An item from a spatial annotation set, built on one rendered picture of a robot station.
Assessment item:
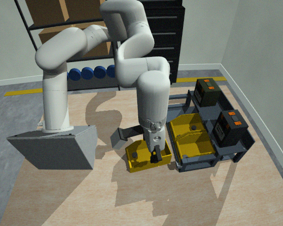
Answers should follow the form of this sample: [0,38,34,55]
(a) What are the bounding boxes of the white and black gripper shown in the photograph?
[139,123,165,163]

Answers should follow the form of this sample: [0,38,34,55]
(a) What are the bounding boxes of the dark green case with orange latches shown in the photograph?
[194,78,221,107]

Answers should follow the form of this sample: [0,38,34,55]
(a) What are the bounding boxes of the dark grey bin shelf rack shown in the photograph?
[166,90,255,172]

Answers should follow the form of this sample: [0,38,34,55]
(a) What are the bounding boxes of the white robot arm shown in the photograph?
[35,0,170,150]

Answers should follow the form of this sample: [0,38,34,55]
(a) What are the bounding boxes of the black case with orange latches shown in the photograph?
[212,109,249,148]

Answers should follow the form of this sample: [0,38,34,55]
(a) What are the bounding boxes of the yellow bin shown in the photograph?
[126,139,172,173]
[170,113,206,143]
[175,132,215,162]

